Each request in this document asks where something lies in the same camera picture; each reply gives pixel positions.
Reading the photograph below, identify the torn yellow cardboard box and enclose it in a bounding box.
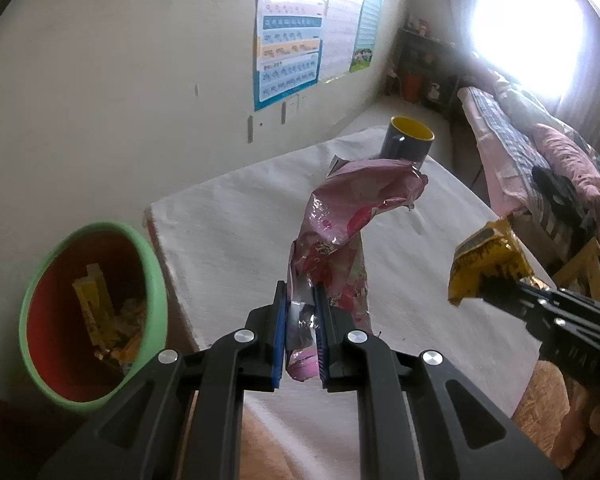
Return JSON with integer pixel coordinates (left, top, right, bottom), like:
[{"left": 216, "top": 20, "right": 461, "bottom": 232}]
[{"left": 72, "top": 264, "right": 116, "bottom": 348}]

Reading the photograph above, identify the bed with plaid sheet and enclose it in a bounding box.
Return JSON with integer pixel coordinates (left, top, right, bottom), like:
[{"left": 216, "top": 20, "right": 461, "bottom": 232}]
[{"left": 455, "top": 77, "right": 600, "bottom": 271}]

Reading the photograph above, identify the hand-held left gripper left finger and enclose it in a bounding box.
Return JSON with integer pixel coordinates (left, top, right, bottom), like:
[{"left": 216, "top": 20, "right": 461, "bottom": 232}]
[{"left": 37, "top": 280, "right": 288, "bottom": 480}]

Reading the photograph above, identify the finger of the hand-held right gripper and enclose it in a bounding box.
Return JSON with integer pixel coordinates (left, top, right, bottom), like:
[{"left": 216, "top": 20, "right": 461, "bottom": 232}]
[{"left": 480, "top": 275, "right": 600, "bottom": 333}]

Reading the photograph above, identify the dark wooden shelf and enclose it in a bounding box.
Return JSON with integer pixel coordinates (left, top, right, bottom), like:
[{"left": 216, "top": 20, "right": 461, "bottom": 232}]
[{"left": 385, "top": 25, "right": 468, "bottom": 121}]

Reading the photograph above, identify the white chart wall poster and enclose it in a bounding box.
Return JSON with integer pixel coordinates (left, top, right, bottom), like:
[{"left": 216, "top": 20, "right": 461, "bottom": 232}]
[{"left": 319, "top": 0, "right": 368, "bottom": 83}]

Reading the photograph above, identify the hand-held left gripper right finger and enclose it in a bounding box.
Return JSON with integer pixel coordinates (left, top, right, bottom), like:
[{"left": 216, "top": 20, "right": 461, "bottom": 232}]
[{"left": 314, "top": 284, "right": 563, "bottom": 480}]

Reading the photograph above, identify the pink heart print wrapper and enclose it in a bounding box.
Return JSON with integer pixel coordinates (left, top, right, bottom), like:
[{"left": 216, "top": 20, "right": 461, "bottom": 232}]
[{"left": 285, "top": 156, "right": 429, "bottom": 383}]

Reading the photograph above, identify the yellow and gold snack wrapper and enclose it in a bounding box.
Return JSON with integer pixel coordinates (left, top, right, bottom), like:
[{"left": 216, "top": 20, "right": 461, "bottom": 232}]
[{"left": 447, "top": 217, "right": 536, "bottom": 307}]

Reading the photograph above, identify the green rimmed red trash bin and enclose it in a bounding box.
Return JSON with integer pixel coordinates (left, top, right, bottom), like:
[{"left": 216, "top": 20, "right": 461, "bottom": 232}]
[{"left": 19, "top": 221, "right": 168, "bottom": 415}]

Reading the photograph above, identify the green bordered wall poster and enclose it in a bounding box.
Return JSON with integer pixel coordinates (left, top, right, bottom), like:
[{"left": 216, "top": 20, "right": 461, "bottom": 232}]
[{"left": 349, "top": 0, "right": 385, "bottom": 73}]

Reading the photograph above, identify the red container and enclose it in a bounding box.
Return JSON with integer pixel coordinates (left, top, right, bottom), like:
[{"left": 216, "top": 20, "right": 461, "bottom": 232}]
[{"left": 402, "top": 72, "right": 422, "bottom": 102}]

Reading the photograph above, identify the yellow wooden chair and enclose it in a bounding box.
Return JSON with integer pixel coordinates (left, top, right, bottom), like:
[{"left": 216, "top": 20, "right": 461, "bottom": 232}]
[{"left": 552, "top": 237, "right": 600, "bottom": 306}]

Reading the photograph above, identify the pink quilt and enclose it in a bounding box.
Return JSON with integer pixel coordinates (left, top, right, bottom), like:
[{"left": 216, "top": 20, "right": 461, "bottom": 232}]
[{"left": 530, "top": 122, "right": 600, "bottom": 211}]

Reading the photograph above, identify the bright window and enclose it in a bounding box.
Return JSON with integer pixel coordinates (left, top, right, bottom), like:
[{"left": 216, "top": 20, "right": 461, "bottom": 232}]
[{"left": 460, "top": 0, "right": 600, "bottom": 111}]

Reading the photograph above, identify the white wall socket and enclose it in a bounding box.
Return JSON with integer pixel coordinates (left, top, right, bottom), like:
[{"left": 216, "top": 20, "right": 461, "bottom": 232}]
[{"left": 280, "top": 91, "right": 308, "bottom": 125}]

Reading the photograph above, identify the black cloth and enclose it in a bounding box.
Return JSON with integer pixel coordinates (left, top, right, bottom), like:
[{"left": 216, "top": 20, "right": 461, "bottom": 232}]
[{"left": 531, "top": 165, "right": 596, "bottom": 233}]

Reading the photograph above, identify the blue mug with yellow inside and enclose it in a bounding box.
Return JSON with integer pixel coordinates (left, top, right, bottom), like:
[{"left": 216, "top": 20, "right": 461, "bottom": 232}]
[{"left": 378, "top": 116, "right": 436, "bottom": 166}]

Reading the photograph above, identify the blue striped wall poster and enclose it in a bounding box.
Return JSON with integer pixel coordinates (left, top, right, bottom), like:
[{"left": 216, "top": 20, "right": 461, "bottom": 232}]
[{"left": 253, "top": 0, "right": 331, "bottom": 112}]

